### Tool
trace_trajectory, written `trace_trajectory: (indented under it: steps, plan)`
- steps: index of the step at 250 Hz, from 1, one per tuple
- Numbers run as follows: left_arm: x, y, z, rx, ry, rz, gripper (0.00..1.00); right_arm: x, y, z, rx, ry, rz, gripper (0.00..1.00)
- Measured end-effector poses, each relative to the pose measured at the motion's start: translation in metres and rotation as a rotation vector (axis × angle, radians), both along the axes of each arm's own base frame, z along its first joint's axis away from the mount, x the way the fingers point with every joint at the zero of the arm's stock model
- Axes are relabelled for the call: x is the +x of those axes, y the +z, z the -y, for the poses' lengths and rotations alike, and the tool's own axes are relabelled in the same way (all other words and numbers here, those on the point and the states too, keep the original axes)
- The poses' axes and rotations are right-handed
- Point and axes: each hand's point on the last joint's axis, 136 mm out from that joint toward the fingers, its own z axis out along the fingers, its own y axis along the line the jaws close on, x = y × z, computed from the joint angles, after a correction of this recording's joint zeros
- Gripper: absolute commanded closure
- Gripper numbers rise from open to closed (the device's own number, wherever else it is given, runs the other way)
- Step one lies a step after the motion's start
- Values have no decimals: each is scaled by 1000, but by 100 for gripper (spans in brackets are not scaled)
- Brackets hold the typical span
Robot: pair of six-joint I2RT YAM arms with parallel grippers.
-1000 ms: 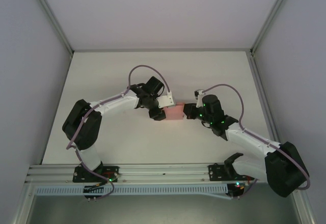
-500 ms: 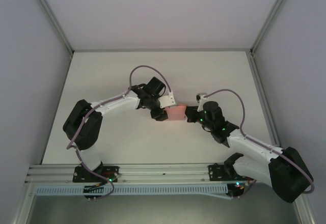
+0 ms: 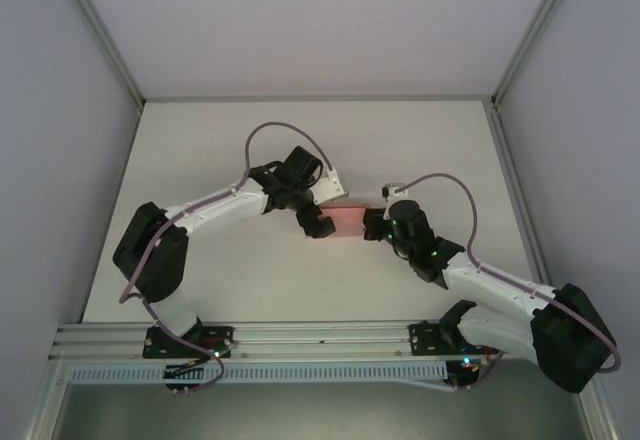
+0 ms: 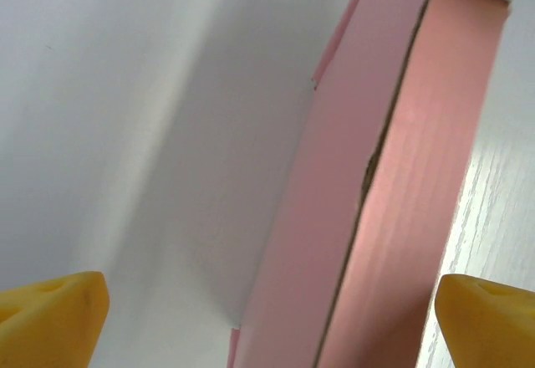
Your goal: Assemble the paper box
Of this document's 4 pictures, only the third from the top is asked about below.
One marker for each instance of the pink paper box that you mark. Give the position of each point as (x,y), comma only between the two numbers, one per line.
(347,220)

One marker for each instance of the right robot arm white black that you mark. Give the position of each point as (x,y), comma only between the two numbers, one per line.
(490,280)

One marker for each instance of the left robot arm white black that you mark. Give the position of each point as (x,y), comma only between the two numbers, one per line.
(220,210)

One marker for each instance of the grey metal lower panel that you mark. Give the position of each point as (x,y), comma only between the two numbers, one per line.
(320,412)

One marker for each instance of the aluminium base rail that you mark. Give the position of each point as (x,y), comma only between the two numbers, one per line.
(320,335)

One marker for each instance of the aluminium table side rail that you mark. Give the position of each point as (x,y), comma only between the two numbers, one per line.
(515,175)

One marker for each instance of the aluminium frame post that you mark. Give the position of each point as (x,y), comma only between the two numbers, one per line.
(535,30)
(100,35)

